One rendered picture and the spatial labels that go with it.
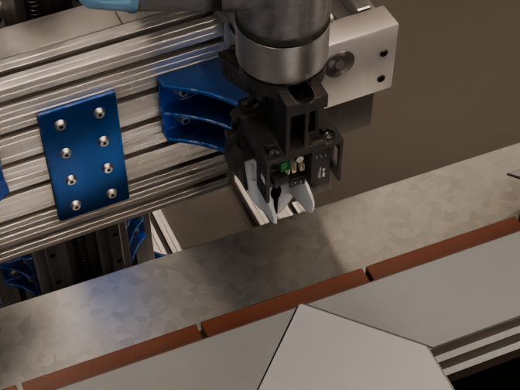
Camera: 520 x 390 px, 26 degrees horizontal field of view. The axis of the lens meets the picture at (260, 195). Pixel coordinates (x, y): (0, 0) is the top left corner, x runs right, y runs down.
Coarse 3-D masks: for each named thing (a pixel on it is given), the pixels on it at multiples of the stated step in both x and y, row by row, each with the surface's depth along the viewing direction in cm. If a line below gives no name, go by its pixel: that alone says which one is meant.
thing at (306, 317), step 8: (304, 304) 107; (296, 312) 106; (304, 312) 106; (312, 312) 106; (320, 312) 106; (296, 320) 106; (304, 320) 106; (312, 320) 106; (320, 320) 106; (328, 320) 106; (288, 328) 105; (296, 328) 105; (304, 328) 105; (288, 336) 105
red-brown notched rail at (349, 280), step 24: (456, 240) 117; (480, 240) 117; (384, 264) 115; (408, 264) 115; (312, 288) 113; (336, 288) 113; (240, 312) 111; (264, 312) 111; (168, 336) 109; (192, 336) 109; (96, 360) 108; (120, 360) 108; (24, 384) 106; (48, 384) 106
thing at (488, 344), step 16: (512, 320) 106; (480, 336) 106; (496, 336) 107; (512, 336) 107; (432, 352) 104; (448, 352) 106; (464, 352) 106; (480, 352) 107; (496, 352) 108; (512, 352) 108; (448, 368) 106; (464, 368) 106; (480, 368) 108
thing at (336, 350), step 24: (312, 336) 105; (336, 336) 105; (360, 336) 105; (384, 336) 105; (288, 360) 103; (312, 360) 103; (336, 360) 103; (360, 360) 103; (384, 360) 103; (264, 384) 101; (288, 384) 101; (312, 384) 101
